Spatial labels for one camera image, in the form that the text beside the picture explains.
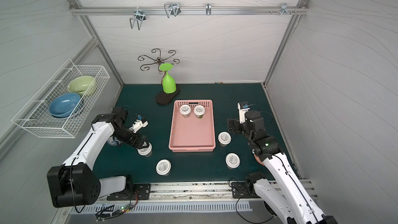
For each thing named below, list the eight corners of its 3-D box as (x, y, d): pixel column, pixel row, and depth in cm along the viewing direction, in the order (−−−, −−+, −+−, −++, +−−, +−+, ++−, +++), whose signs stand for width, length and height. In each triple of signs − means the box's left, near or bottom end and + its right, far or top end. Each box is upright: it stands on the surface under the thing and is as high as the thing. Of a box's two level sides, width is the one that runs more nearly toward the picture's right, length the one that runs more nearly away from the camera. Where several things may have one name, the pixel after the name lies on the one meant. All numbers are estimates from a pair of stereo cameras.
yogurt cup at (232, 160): (225, 170, 81) (227, 167, 76) (224, 157, 86) (226, 152, 80) (238, 171, 81) (241, 167, 76) (236, 157, 86) (239, 152, 80)
